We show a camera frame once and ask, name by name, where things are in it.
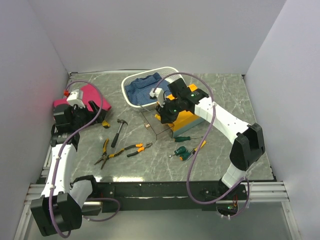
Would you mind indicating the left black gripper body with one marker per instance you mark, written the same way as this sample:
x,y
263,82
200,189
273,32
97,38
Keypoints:
x,y
81,116

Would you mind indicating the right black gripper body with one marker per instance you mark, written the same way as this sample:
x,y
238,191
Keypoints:
x,y
170,110

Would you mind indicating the dark green screwdriver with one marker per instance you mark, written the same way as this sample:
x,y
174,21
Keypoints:
x,y
180,139

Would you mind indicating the green orange stubby screwdriver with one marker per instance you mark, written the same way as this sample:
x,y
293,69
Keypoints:
x,y
186,155

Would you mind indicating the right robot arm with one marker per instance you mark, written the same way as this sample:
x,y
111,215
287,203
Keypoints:
x,y
247,139

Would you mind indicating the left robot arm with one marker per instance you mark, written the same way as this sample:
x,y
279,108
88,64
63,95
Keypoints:
x,y
59,208

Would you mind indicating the yellow drawer cabinet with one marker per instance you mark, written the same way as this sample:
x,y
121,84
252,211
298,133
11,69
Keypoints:
x,y
185,121

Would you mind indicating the pink folded towel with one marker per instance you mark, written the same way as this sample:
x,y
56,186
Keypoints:
x,y
89,94

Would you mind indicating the yellow black tape measure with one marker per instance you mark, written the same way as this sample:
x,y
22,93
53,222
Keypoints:
x,y
105,124

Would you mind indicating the white plastic basket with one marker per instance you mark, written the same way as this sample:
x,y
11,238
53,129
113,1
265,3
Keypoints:
x,y
163,84

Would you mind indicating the blue checkered shirt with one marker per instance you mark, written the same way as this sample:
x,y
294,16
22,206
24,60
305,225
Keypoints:
x,y
138,91

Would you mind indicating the orange black combination pliers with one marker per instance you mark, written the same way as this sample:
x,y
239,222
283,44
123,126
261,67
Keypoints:
x,y
140,148

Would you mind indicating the yellow needle nose pliers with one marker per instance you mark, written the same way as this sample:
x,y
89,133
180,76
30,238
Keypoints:
x,y
104,155

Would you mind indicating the black base beam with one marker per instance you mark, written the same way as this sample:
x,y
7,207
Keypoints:
x,y
151,196

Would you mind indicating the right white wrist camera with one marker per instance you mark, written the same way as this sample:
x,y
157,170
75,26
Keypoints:
x,y
159,95

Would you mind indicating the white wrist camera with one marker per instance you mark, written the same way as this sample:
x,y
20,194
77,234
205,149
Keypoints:
x,y
75,98
159,95

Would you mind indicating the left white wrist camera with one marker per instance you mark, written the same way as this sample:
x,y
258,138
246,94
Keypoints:
x,y
75,98

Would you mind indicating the black handled hammer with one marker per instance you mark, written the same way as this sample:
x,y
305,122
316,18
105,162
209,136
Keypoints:
x,y
116,137

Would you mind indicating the aluminium frame rail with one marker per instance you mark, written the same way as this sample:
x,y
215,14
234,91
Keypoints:
x,y
260,192

